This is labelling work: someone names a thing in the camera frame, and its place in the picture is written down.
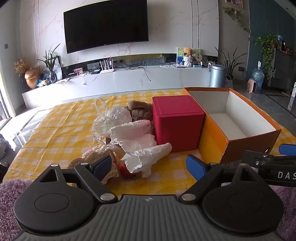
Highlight toast-shaped plush toy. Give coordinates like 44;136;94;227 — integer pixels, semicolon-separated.
68;146;121;185

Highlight orange cardboard box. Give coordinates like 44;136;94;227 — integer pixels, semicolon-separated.
183;87;282;165

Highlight plastic-wrapped white strap bag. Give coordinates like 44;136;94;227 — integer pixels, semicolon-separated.
92;98;133;138

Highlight silver metal trash can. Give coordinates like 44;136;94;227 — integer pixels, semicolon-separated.
209;64;228;88

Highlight dried flower bunch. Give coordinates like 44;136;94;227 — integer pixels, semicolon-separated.
13;57;29;75

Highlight black wall television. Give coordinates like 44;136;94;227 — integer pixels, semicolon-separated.
63;0;149;54

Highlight red square box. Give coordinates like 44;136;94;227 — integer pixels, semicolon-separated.
152;95;206;153

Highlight dark storage cabinet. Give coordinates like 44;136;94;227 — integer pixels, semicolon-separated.
269;47;296;93

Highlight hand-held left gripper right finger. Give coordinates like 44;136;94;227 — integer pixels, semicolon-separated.
179;155;270;203

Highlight brown plush headband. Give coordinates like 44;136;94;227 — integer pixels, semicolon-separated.
126;100;153;122

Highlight gold acorn jar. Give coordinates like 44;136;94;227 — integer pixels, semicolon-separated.
24;68;40;89

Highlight purple fluffy rug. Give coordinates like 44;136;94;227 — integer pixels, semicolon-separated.
0;178;296;241

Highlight white marble media console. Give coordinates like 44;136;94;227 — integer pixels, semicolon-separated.
22;64;228;108

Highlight long-leaf plant in basket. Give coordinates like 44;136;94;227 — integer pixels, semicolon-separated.
215;46;247;88

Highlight brown teddy bear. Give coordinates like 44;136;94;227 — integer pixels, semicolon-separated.
183;47;194;68

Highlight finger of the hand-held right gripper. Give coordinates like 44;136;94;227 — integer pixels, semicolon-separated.
279;143;296;154
242;150;296;171

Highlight pink space heater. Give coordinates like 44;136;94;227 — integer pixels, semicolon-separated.
247;78;260;93

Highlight white antenna router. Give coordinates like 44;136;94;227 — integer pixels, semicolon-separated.
99;59;115;74

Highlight black cables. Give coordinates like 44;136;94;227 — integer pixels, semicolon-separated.
121;59;152;82

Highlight blue water jug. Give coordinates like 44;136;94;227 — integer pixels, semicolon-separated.
252;68;265;91

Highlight green plant in glass vase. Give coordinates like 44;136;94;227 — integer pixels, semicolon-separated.
37;43;61;83

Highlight white narrow stand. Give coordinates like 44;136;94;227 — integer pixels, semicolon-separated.
288;82;296;111

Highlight colourful picture board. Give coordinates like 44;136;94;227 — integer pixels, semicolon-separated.
177;47;202;67

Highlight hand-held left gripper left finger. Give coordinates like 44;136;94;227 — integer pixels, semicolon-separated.
37;154;118;203

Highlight hanging vine plant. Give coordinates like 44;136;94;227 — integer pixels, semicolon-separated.
223;7;251;35

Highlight potted trailing vine plant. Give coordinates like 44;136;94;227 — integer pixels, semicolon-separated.
254;34;282;80

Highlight pink and white plastic bag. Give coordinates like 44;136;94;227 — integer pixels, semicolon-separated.
107;120;173;178

